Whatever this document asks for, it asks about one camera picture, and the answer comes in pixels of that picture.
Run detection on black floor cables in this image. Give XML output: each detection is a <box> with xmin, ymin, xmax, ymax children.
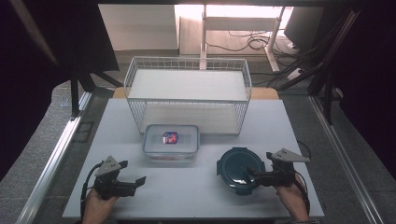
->
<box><xmin>205</xmin><ymin>29</ymin><xmax>302</xmax><ymax>60</ymax></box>

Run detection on person's left hand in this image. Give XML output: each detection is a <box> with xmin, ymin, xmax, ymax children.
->
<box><xmin>81</xmin><ymin>188</ymin><xmax>120</xmax><ymax>224</ymax></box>

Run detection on white desk frame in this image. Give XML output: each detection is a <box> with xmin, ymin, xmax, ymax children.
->
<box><xmin>200</xmin><ymin>4</ymin><xmax>287</xmax><ymax>73</ymax></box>

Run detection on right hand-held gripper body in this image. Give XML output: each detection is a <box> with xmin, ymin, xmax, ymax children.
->
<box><xmin>261</xmin><ymin>147</ymin><xmax>311</xmax><ymax>189</ymax></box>

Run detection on wooden table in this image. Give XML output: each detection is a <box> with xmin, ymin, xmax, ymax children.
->
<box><xmin>111</xmin><ymin>86</ymin><xmax>280</xmax><ymax>101</ymax></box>

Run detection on white wire basket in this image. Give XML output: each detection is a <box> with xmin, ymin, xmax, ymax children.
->
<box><xmin>123</xmin><ymin>56</ymin><xmax>252</xmax><ymax>137</ymax></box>

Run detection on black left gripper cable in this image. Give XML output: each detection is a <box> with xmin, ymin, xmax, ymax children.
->
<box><xmin>79</xmin><ymin>161</ymin><xmax>106</xmax><ymax>219</ymax></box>

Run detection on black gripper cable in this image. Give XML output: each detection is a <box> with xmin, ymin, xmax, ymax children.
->
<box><xmin>79</xmin><ymin>161</ymin><xmax>106</xmax><ymax>219</ymax></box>
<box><xmin>292</xmin><ymin>139</ymin><xmax>313</xmax><ymax>217</ymax></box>

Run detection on round glass container teal lid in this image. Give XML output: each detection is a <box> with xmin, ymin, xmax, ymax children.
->
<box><xmin>216</xmin><ymin>147</ymin><xmax>269</xmax><ymax>196</ymax></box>

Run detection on rectangular clear lidded container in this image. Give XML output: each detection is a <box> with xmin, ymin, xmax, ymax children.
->
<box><xmin>142</xmin><ymin>124</ymin><xmax>201</xmax><ymax>162</ymax></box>

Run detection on person's right hand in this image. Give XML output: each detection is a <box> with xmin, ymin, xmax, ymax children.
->
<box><xmin>275</xmin><ymin>173</ymin><xmax>312</xmax><ymax>222</ymax></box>

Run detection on aluminium rail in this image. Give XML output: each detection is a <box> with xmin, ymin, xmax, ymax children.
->
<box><xmin>14</xmin><ymin>91</ymin><xmax>93</xmax><ymax>224</ymax></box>
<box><xmin>307</xmin><ymin>95</ymin><xmax>380</xmax><ymax>224</ymax></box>

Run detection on black metal stand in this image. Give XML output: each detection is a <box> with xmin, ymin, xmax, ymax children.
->
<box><xmin>69</xmin><ymin>62</ymin><xmax>124</xmax><ymax>121</ymax></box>
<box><xmin>276</xmin><ymin>8</ymin><xmax>363</xmax><ymax>126</ymax></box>

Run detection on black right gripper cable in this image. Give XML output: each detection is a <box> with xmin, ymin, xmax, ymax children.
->
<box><xmin>292</xmin><ymin>139</ymin><xmax>313</xmax><ymax>217</ymax></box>

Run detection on dark curtain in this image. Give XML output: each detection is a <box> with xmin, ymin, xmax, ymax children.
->
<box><xmin>329</xmin><ymin>0</ymin><xmax>396</xmax><ymax>173</ymax></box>
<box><xmin>0</xmin><ymin>0</ymin><xmax>120</xmax><ymax>182</ymax></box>

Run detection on black monitor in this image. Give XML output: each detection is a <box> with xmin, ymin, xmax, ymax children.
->
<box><xmin>283</xmin><ymin>7</ymin><xmax>325</xmax><ymax>52</ymax></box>

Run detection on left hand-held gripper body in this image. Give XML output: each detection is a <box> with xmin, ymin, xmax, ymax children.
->
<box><xmin>92</xmin><ymin>155</ymin><xmax>138</xmax><ymax>201</ymax></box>

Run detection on white power strip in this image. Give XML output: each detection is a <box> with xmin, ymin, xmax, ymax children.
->
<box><xmin>286</xmin><ymin>67</ymin><xmax>304</xmax><ymax>81</ymax></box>

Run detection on white cabinet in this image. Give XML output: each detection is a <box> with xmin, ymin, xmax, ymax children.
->
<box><xmin>98</xmin><ymin>3</ymin><xmax>180</xmax><ymax>51</ymax></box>

